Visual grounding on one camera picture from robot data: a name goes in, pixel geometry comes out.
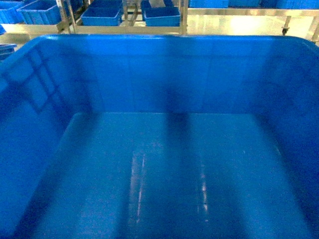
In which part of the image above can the blue bin centre left shelf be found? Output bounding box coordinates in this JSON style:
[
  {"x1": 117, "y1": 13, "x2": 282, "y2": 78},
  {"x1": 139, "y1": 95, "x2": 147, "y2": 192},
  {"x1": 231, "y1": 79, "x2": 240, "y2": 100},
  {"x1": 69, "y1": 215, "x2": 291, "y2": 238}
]
[{"x1": 81, "y1": 0, "x2": 123, "y2": 26}]

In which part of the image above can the blue bin far left shelf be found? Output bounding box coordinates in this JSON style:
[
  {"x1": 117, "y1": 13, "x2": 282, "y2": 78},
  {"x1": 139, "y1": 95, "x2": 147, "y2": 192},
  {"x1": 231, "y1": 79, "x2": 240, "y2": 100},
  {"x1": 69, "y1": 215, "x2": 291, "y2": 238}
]
[{"x1": 17, "y1": 0, "x2": 61, "y2": 25}]

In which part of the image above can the blue bin centre right shelf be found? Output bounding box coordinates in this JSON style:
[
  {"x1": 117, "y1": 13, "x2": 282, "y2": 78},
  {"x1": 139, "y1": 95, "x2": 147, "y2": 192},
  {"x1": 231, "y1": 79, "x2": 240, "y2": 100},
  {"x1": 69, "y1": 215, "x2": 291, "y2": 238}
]
[{"x1": 140, "y1": 0, "x2": 180, "y2": 27}]

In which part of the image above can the blue bin shelf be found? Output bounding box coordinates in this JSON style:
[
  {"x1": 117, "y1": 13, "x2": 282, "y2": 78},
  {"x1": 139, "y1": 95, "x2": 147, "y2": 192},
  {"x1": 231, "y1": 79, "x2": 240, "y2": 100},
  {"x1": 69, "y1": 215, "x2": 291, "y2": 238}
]
[
  {"x1": 17, "y1": 0, "x2": 61, "y2": 25},
  {"x1": 81, "y1": 0, "x2": 123, "y2": 26},
  {"x1": 140, "y1": 0, "x2": 180, "y2": 27}
]

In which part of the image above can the right metal shelf rack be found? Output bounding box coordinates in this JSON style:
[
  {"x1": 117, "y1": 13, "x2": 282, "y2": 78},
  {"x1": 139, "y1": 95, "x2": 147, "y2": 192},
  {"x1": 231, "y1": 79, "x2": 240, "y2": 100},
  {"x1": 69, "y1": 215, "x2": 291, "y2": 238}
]
[{"x1": 185, "y1": 8, "x2": 319, "y2": 44}]

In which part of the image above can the metal roller shelf rack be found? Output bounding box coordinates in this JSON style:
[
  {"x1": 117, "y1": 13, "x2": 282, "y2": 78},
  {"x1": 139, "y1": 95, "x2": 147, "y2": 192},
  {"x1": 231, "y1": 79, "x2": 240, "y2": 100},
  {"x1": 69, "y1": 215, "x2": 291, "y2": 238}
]
[{"x1": 0, "y1": 0, "x2": 187, "y2": 36}]

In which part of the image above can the large blue plastic crate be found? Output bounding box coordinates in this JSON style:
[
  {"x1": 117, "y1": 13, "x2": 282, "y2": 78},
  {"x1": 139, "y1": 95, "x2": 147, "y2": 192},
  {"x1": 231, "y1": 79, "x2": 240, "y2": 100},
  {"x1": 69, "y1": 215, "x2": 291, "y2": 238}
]
[{"x1": 0, "y1": 35, "x2": 319, "y2": 239}]

